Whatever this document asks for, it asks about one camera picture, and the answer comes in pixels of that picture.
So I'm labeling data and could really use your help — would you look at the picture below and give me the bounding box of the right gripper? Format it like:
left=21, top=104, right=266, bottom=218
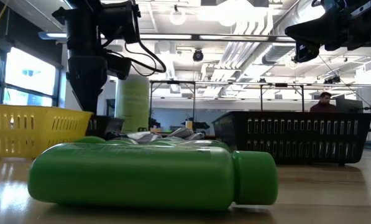
left=284, top=0, right=371, bottom=52

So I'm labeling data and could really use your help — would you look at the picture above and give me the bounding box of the green disinfecting wipes canister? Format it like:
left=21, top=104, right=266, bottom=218
left=114, top=73, right=151, bottom=134

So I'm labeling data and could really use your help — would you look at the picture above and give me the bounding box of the round white ceiling lamp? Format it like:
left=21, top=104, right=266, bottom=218
left=168, top=4, right=187, bottom=26

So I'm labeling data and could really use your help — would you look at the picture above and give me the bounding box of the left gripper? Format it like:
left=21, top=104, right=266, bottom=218
left=65, top=55, right=109, bottom=114

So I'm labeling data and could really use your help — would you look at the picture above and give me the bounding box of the black plastic basket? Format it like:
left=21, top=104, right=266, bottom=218
left=85, top=115, right=126, bottom=138
left=211, top=111, right=371, bottom=166

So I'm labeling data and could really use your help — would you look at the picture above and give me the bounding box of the green bottle with dark label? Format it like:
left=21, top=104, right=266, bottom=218
left=147, top=139, right=233, bottom=154

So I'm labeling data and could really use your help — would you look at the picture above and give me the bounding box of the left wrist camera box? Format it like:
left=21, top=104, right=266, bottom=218
left=106, top=53, right=132, bottom=81

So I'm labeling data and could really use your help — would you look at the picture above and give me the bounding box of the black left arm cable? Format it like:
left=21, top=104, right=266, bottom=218
left=122, top=9, right=168, bottom=78

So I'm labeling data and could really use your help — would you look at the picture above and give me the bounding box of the person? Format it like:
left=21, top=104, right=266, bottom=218
left=309, top=91, right=338, bottom=113

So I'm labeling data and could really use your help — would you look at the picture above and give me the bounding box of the black frame stand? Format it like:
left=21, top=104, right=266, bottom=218
left=259, top=82, right=306, bottom=112
left=149, top=80, right=196, bottom=131

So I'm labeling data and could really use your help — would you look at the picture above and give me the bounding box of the dark computer monitor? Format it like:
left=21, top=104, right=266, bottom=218
left=335, top=98, right=364, bottom=113

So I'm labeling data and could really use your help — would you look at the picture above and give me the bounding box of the large window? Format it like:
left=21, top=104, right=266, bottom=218
left=0, top=46, right=63, bottom=108

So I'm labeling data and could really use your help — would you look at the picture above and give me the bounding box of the yellow plastic basket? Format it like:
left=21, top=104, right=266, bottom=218
left=0, top=103, right=94, bottom=159

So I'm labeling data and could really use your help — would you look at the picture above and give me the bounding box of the long ceiling light bar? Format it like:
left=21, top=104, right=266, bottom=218
left=38, top=30, right=298, bottom=43

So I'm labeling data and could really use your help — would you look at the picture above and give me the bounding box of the silver ceiling duct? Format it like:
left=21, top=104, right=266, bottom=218
left=218, top=0, right=327, bottom=82

